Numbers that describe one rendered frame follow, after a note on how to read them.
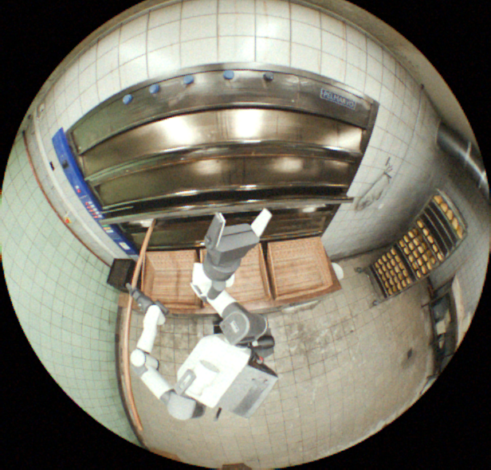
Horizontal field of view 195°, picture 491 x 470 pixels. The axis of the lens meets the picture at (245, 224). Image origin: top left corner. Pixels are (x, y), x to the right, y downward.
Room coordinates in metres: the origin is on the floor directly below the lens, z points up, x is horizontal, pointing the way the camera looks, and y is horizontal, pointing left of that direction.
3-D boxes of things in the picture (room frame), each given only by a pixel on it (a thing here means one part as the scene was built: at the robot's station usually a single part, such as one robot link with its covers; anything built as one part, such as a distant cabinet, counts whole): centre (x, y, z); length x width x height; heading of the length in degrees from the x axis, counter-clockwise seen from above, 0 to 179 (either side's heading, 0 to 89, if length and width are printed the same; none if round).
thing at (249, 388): (-0.19, 0.07, 1.26); 0.34 x 0.30 x 0.36; 151
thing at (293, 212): (0.74, 0.15, 1.16); 1.80 x 0.06 x 0.04; 97
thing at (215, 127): (0.71, 0.15, 1.80); 1.79 x 0.11 x 0.19; 97
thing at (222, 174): (0.71, 0.15, 1.54); 1.79 x 0.11 x 0.19; 97
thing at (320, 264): (0.52, -0.50, 0.72); 0.56 x 0.49 x 0.28; 97
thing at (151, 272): (0.38, 0.70, 0.72); 0.56 x 0.49 x 0.28; 96
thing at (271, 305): (0.41, 0.22, 0.29); 2.42 x 0.56 x 0.58; 97
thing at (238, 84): (0.74, 0.15, 1.99); 1.80 x 0.08 x 0.21; 97
